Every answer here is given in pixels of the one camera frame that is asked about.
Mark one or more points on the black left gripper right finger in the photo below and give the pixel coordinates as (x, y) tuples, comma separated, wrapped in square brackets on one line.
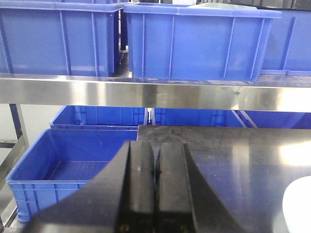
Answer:
[(184, 201)]

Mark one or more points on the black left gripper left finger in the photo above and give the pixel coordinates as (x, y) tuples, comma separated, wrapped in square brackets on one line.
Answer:
[(120, 199)]

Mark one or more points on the light blue plate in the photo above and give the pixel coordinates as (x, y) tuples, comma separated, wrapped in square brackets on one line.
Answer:
[(296, 205)]

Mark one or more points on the steel shelf leg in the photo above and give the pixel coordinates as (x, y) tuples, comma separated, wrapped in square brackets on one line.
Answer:
[(17, 147)]

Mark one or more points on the blue open crate lower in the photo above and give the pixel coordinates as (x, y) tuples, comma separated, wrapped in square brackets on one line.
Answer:
[(58, 163)]

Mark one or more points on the blue crate lower back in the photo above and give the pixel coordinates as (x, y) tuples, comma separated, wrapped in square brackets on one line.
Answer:
[(100, 118)]

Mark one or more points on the blue plastic crate middle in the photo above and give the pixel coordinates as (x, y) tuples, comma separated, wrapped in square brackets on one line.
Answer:
[(179, 42)]

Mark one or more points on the blue plastic crate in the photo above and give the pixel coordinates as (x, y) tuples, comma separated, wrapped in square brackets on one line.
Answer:
[(59, 37), (179, 42), (288, 50)]

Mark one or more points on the blue plastic crate left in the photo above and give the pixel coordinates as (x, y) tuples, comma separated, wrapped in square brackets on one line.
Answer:
[(59, 37)]

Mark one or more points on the blue plastic crate right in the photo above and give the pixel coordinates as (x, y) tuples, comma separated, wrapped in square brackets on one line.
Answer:
[(288, 50)]

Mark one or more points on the stainless steel shelf rail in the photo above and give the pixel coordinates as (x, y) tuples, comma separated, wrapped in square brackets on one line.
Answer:
[(276, 93)]

